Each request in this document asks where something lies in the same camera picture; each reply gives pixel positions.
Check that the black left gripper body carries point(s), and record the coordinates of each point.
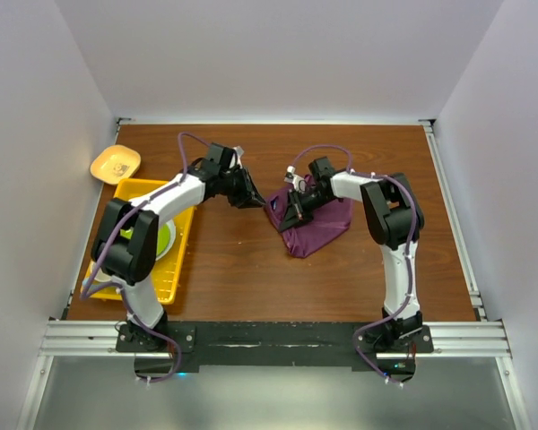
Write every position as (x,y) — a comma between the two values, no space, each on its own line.
(235,186)

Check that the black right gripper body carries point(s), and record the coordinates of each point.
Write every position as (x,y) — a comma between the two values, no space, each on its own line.
(312,201)

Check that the purple cloth napkin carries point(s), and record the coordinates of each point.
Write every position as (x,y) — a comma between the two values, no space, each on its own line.
(329,222)

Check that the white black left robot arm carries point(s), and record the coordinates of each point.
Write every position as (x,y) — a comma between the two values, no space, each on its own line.
(196,183)

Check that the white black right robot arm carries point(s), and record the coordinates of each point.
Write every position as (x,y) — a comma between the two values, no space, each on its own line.
(395,220)

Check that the green white plate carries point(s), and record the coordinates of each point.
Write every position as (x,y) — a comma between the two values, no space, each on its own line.
(166,239)

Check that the yellow plastic tray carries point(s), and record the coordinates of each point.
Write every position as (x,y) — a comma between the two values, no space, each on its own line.
(170,269)

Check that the yellow square bowl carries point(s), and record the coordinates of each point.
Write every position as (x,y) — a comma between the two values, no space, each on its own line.
(115,163)

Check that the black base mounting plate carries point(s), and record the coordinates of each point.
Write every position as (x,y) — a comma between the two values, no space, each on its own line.
(190,346)

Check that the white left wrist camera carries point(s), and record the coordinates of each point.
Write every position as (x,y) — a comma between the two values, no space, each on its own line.
(236,158)

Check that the aluminium frame rail right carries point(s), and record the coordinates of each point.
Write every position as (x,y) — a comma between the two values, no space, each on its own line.
(465,261)

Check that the aluminium frame rail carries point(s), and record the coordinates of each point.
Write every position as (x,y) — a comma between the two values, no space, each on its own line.
(465,261)
(99,339)

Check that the pale cup with blue handle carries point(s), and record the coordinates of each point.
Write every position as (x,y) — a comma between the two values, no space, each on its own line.
(100,277)

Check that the aluminium frame rail front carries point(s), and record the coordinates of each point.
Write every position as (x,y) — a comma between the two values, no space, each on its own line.
(99,339)

